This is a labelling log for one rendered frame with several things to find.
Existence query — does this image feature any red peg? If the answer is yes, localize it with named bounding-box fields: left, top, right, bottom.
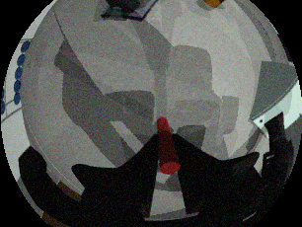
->
left=156, top=117, right=180, bottom=176

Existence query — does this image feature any orange cylinder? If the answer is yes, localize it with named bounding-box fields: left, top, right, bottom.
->
left=203, top=0, right=226, bottom=9

